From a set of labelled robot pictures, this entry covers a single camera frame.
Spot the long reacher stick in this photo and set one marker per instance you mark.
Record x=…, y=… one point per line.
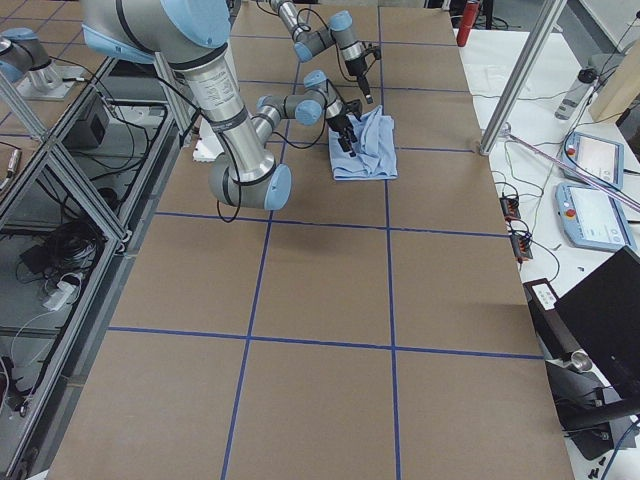
x=571, y=168

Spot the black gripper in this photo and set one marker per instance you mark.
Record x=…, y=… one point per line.
x=359, y=71
x=339, y=122

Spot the orange black connector board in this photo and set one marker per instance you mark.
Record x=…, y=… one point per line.
x=510, y=207

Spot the aluminium frame post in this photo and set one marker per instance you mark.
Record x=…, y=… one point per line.
x=533, y=46

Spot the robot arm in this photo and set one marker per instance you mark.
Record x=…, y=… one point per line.
x=193, y=37
x=338, y=32

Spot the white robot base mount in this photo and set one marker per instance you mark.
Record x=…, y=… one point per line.
x=208, y=147

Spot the aluminium frame rack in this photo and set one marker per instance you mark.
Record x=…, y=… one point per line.
x=79, y=181

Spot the light blue t-shirt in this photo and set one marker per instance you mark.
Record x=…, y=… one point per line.
x=377, y=159

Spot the teach pendant tablet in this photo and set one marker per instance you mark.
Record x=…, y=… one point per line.
x=591, y=219
x=598, y=156

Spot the near teach pendant tablet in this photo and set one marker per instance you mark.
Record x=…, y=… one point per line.
x=591, y=219

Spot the red cylinder bottle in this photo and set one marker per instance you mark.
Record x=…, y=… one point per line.
x=467, y=22

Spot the far teach pendant tablet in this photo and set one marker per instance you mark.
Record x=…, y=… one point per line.
x=598, y=156

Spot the neighbouring robot arm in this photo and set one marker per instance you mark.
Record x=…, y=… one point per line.
x=26, y=64

